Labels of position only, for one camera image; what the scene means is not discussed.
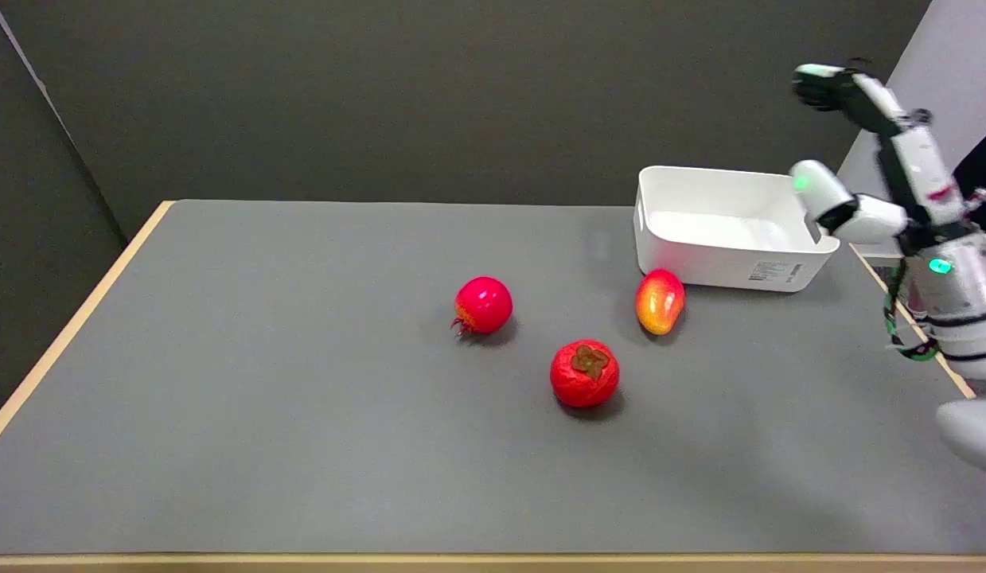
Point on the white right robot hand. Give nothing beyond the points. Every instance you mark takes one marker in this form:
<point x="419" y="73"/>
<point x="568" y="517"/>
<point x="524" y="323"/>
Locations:
<point x="926" y="171"/>

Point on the red pomegranate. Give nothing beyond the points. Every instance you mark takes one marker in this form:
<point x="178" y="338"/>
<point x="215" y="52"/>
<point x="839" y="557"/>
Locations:
<point x="485" y="305"/>

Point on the white plastic bin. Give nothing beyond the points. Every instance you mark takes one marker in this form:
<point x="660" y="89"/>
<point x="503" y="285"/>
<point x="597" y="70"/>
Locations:
<point x="723" y="235"/>

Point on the red yellow mango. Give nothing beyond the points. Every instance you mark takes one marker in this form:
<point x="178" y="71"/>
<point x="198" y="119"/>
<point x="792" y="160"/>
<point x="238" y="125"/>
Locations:
<point x="660" y="302"/>

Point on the red persimmon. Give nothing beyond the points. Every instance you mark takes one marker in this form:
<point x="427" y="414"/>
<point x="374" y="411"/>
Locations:
<point x="584" y="376"/>

